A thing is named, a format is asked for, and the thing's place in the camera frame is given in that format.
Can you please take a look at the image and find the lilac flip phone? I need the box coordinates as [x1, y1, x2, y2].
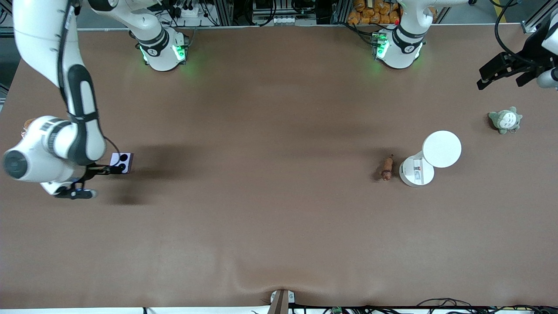
[109, 153, 134, 174]

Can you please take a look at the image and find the brown lion statue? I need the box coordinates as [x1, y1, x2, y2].
[381, 154, 394, 181]

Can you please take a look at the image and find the grey Totoro plush toy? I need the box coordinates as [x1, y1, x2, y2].
[488, 106, 523, 135]

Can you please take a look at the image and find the white round TCL lamp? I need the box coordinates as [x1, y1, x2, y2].
[399, 130, 462, 188]

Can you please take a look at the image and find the white power strip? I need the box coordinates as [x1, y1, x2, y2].
[174, 2, 202, 19]

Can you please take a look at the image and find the brown table cover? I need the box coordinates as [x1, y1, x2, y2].
[0, 24, 558, 309]

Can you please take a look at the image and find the aluminium frame post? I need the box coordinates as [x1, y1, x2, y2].
[333, 0, 352, 24]
[521, 7, 552, 34]
[216, 0, 234, 27]

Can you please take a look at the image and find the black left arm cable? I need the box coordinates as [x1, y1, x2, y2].
[494, 0, 531, 56]

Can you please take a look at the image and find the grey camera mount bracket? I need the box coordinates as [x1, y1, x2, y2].
[268, 289, 296, 314]

